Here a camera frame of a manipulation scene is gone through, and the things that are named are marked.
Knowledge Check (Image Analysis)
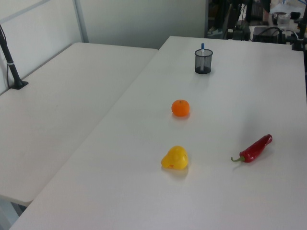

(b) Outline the red chili pepper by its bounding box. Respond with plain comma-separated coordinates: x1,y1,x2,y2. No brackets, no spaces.
231,134,273,164

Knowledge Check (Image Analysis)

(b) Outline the clear glass jar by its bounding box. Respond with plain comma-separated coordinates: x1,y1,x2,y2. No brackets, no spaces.
277,14,291,27

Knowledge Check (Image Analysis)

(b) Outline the black clamp camera mount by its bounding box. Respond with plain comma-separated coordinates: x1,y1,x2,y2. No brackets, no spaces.
291,18,307,51

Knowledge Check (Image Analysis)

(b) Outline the white adjacent table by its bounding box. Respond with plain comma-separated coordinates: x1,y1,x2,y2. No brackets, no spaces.
0,42,159,207

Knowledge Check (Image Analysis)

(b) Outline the grey shoe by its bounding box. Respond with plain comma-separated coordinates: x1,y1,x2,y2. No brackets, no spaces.
207,27,224,37

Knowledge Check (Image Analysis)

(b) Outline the white marker pen blue cap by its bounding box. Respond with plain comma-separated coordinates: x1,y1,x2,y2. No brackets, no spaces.
200,43,206,73

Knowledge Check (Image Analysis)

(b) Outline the black mesh pen cup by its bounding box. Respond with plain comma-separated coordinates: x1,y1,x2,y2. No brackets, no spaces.
194,49,213,74

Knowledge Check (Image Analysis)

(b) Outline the black box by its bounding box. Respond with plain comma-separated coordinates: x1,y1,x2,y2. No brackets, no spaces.
252,26,287,44

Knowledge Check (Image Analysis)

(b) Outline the black camera pole with base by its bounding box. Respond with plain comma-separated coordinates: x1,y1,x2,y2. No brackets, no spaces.
0,23,29,90

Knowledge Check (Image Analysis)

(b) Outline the orange mandarin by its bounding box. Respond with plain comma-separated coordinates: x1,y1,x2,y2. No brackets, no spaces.
171,99,190,117

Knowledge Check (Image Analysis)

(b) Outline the yellow bell pepper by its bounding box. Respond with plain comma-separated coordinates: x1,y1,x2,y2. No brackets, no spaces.
160,145,189,170

